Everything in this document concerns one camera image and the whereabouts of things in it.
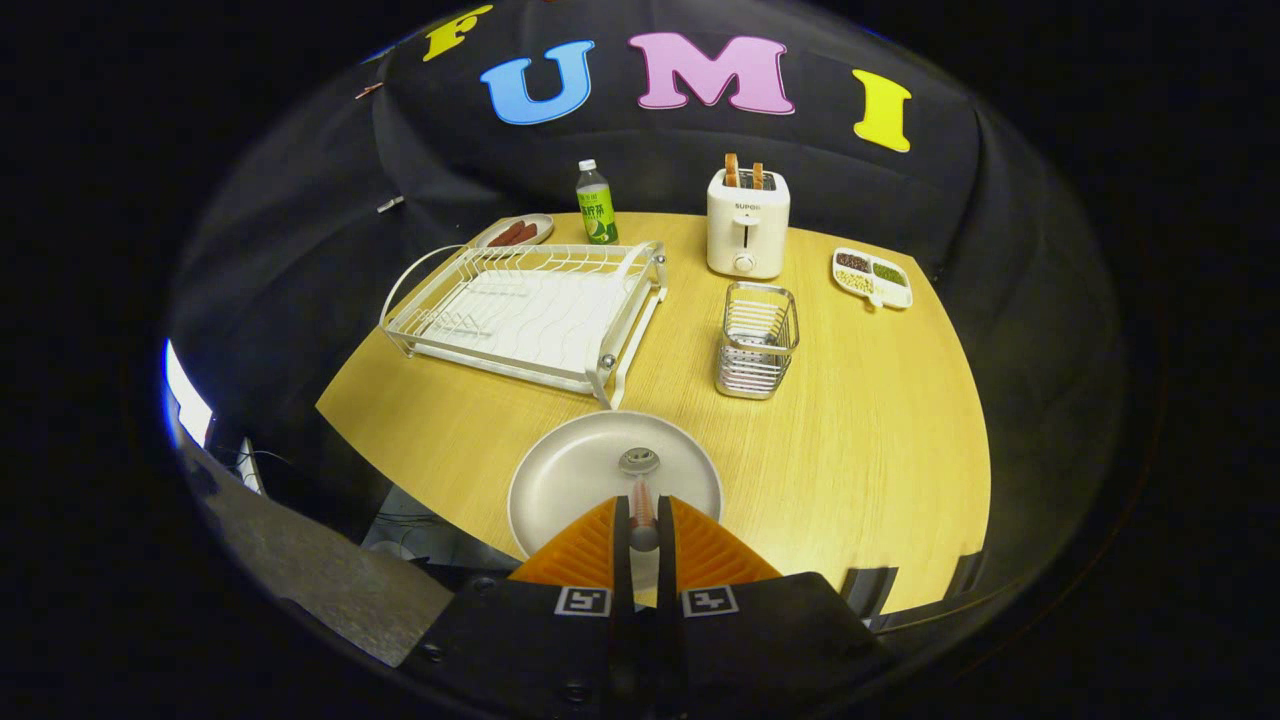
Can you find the white toaster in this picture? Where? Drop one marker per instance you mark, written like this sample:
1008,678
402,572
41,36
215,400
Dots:
748,235

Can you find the small beige plate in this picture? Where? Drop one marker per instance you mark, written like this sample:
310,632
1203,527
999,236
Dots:
544,222

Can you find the green label drink bottle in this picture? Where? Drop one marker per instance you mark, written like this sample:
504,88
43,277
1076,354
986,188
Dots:
598,215

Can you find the red clip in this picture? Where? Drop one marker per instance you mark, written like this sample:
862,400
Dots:
368,90

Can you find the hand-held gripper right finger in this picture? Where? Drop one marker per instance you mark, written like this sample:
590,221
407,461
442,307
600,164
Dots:
666,560

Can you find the white round plate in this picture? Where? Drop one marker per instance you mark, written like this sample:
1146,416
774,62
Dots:
570,480

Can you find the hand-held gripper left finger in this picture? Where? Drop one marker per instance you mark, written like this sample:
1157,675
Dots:
622,560

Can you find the black backdrop cloth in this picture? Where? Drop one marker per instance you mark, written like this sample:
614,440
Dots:
650,150

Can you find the black table edge bracket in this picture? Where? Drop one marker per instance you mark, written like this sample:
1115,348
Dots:
967,575
868,597

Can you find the reddish brown sausage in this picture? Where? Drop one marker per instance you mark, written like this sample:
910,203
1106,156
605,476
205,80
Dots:
524,235
505,234

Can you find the silver clip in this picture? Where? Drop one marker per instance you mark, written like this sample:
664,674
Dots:
390,204

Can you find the white divided dish with beans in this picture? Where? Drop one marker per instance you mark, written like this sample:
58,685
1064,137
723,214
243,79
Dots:
872,280

